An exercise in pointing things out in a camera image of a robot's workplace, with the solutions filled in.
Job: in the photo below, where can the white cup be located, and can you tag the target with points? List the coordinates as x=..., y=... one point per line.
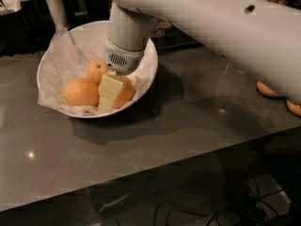
x=58, y=13

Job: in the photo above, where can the black container white packets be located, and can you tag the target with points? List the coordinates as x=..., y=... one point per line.
x=15, y=24

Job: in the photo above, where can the white bowl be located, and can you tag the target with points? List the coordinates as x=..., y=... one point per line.
x=147, y=66

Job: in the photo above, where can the white paper liner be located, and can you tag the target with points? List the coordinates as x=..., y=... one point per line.
x=62, y=60

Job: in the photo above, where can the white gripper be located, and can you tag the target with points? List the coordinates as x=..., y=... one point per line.
x=122, y=59

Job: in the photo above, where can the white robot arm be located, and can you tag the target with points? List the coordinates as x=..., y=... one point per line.
x=262, y=37

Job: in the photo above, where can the black container with stirrers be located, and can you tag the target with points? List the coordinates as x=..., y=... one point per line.
x=97, y=9

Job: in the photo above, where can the back orange with stem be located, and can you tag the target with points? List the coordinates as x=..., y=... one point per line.
x=95, y=70

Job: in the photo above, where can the black wire rack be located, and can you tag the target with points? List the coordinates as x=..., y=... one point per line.
x=167, y=37

